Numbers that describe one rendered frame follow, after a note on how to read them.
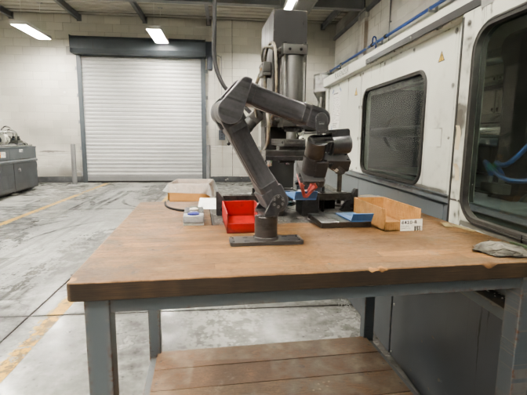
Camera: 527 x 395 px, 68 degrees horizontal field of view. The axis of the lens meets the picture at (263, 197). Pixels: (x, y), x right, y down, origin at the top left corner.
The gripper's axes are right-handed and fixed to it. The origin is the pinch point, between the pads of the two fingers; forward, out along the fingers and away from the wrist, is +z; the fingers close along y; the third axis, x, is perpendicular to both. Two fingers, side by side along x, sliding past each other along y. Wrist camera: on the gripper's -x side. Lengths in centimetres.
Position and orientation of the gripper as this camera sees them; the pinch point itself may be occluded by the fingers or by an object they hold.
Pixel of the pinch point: (305, 194)
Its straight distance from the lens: 119.9
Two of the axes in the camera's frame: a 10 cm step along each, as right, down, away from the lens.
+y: -1.3, -6.4, 7.6
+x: -9.9, 0.0, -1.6
